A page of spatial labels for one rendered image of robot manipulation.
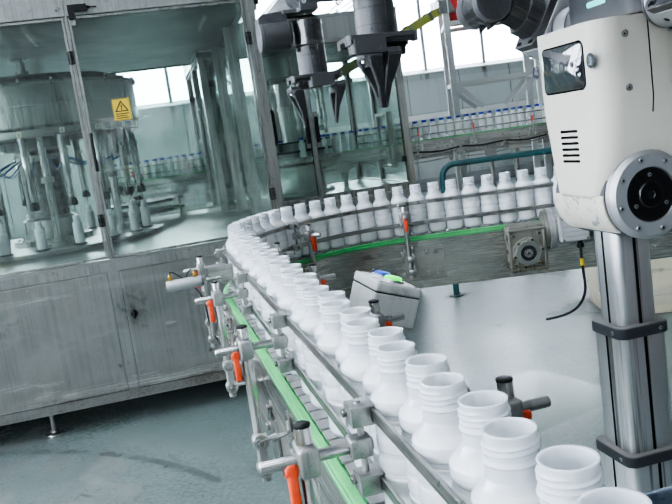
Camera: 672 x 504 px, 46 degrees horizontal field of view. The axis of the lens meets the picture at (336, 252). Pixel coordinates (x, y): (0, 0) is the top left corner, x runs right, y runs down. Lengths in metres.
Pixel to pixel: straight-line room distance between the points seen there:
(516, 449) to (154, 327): 3.83
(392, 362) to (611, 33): 0.86
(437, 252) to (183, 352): 2.04
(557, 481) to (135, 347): 3.91
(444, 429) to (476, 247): 2.04
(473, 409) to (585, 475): 0.12
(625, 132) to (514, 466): 1.00
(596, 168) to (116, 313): 3.19
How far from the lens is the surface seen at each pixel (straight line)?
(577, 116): 1.49
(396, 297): 1.30
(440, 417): 0.63
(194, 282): 1.96
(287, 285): 1.23
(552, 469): 0.47
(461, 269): 2.66
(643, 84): 1.47
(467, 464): 0.58
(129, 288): 4.25
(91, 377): 4.35
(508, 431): 0.55
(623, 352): 1.58
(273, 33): 1.55
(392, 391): 0.73
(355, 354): 0.85
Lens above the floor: 1.37
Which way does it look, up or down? 8 degrees down
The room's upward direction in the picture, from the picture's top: 8 degrees counter-clockwise
